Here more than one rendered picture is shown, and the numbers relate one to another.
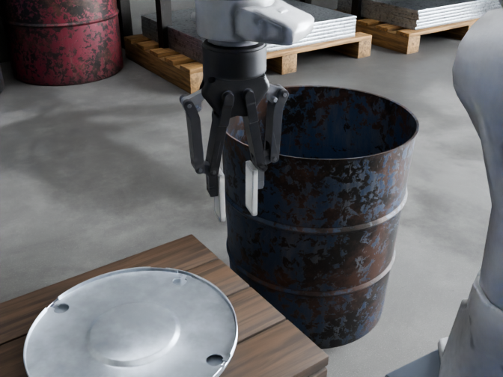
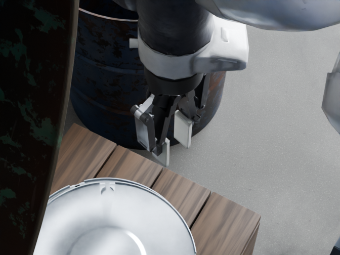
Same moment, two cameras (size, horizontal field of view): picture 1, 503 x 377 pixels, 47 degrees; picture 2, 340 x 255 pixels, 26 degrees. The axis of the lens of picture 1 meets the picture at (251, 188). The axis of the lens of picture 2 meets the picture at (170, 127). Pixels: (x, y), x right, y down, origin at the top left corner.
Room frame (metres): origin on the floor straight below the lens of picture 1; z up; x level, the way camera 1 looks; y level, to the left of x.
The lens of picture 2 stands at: (0.17, 0.26, 1.48)
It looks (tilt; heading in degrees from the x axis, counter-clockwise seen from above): 58 degrees down; 335
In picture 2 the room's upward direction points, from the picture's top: straight up
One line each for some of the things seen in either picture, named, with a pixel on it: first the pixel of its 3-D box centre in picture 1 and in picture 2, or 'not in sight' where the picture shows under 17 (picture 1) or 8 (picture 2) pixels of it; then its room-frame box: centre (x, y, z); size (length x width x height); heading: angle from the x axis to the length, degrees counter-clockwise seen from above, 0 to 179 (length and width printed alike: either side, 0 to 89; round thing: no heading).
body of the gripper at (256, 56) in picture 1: (234, 78); (173, 76); (0.67, 0.02, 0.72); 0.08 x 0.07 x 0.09; 109
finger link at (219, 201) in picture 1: (218, 194); (160, 148); (0.66, 0.04, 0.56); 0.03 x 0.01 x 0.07; 19
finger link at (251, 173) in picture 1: (251, 188); (182, 129); (0.68, 0.00, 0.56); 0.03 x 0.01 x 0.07; 19
